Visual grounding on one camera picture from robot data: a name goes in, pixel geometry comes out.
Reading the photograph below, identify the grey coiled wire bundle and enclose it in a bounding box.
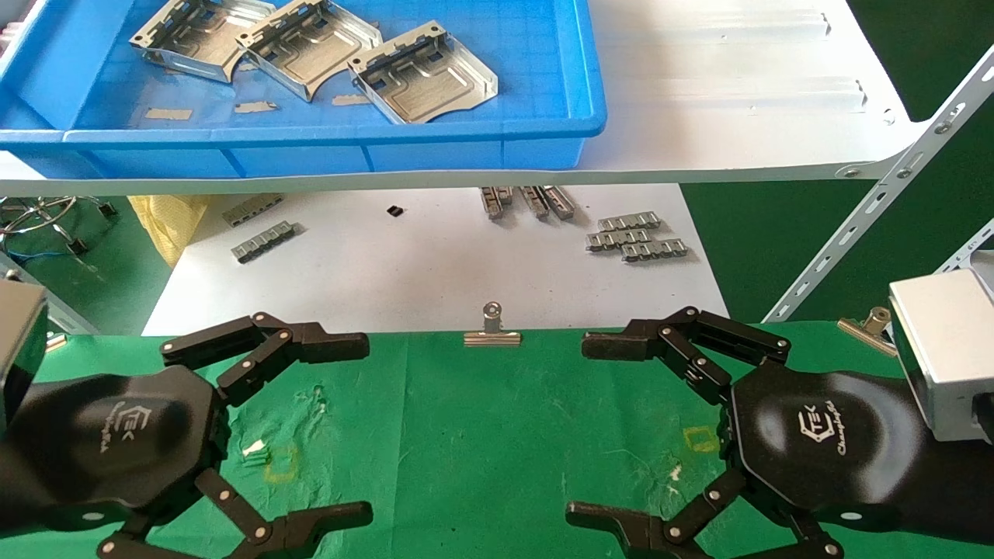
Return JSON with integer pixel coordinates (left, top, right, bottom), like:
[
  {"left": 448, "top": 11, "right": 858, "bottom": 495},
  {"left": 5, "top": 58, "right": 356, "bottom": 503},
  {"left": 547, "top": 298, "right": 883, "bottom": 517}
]
[{"left": 0, "top": 196, "right": 102, "bottom": 261}]

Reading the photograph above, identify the white shelf board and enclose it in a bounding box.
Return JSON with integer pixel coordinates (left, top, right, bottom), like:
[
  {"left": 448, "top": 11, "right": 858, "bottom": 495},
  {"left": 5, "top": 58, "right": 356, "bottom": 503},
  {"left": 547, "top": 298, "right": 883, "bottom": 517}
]
[{"left": 0, "top": 0, "right": 926, "bottom": 198}]

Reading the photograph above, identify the blue plastic tray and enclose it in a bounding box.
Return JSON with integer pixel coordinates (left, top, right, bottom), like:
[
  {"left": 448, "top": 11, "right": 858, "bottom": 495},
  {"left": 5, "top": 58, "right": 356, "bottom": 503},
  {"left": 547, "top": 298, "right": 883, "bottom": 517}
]
[{"left": 0, "top": 0, "right": 609, "bottom": 180}]

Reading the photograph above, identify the short perforated white shelf brace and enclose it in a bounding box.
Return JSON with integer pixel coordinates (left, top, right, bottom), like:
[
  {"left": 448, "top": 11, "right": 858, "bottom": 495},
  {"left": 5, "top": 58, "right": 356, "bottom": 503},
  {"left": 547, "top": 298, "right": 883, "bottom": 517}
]
[{"left": 935, "top": 219, "right": 994, "bottom": 275}]

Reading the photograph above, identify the yellow cloth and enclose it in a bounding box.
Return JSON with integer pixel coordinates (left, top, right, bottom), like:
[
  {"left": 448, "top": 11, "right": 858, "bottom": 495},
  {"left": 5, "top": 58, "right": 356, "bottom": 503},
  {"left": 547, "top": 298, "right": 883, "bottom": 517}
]
[{"left": 127, "top": 194, "right": 211, "bottom": 269}]

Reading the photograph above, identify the long perforated white shelf brace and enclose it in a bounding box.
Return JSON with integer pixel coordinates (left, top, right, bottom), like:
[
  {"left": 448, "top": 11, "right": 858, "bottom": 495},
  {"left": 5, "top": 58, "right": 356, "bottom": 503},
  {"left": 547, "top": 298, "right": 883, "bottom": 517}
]
[{"left": 763, "top": 45, "right": 994, "bottom": 324}]

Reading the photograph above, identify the silver binder clip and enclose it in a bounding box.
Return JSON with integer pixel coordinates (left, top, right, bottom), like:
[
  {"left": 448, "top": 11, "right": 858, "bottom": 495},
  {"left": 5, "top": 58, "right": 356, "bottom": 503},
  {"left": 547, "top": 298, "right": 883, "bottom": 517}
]
[{"left": 464, "top": 302, "right": 523, "bottom": 347}]

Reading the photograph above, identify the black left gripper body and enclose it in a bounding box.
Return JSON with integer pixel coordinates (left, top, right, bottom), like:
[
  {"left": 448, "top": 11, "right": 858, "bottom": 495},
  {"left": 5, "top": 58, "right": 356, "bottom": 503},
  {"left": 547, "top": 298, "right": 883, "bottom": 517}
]
[{"left": 0, "top": 365, "right": 231, "bottom": 538}]

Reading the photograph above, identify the green cloth mat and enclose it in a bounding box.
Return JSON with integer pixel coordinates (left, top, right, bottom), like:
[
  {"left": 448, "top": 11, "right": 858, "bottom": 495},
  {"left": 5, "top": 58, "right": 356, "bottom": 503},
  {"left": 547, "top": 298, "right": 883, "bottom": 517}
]
[{"left": 0, "top": 319, "right": 994, "bottom": 559}]

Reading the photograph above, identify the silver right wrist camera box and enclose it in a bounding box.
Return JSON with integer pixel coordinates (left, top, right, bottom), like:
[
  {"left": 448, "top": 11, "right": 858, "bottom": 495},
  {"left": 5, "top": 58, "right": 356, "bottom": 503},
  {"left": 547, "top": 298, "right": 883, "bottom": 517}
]
[{"left": 888, "top": 250, "right": 994, "bottom": 444}]

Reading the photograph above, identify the grey metal frame bar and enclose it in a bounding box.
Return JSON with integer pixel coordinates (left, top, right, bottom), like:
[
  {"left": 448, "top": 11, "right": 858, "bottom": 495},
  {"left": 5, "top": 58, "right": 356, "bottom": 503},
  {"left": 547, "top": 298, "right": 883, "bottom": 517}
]
[{"left": 0, "top": 251, "right": 99, "bottom": 336}]

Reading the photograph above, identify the brass-handled binder clip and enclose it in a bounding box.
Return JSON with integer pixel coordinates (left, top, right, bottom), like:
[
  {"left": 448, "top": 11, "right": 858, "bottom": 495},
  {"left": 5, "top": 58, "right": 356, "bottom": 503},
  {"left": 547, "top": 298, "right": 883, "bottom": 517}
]
[{"left": 836, "top": 307, "right": 900, "bottom": 358}]

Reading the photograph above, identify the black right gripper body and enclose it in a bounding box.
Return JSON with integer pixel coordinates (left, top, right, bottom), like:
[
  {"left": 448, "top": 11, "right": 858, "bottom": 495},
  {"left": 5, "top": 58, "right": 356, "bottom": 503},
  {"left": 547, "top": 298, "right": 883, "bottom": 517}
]
[{"left": 725, "top": 363, "right": 926, "bottom": 536}]

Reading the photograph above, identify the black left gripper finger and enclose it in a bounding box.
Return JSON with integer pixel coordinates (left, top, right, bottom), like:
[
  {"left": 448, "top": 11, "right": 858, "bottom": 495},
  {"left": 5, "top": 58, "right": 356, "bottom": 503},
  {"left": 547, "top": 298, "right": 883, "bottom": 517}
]
[
  {"left": 161, "top": 312, "right": 370, "bottom": 407},
  {"left": 96, "top": 468, "right": 374, "bottom": 559}
]

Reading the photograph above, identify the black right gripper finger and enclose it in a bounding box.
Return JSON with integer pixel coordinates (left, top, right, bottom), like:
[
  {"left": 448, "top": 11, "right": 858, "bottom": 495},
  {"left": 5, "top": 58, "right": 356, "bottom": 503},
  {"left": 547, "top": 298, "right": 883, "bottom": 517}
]
[
  {"left": 582, "top": 306, "right": 793, "bottom": 406},
  {"left": 565, "top": 468, "right": 845, "bottom": 559}
]

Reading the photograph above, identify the stamped sheet metal part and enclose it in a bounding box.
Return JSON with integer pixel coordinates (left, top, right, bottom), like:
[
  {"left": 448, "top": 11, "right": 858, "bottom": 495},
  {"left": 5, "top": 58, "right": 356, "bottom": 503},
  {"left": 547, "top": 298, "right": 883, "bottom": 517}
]
[
  {"left": 129, "top": 0, "right": 277, "bottom": 85},
  {"left": 346, "top": 21, "right": 500, "bottom": 126},
  {"left": 235, "top": 0, "right": 384, "bottom": 103}
]

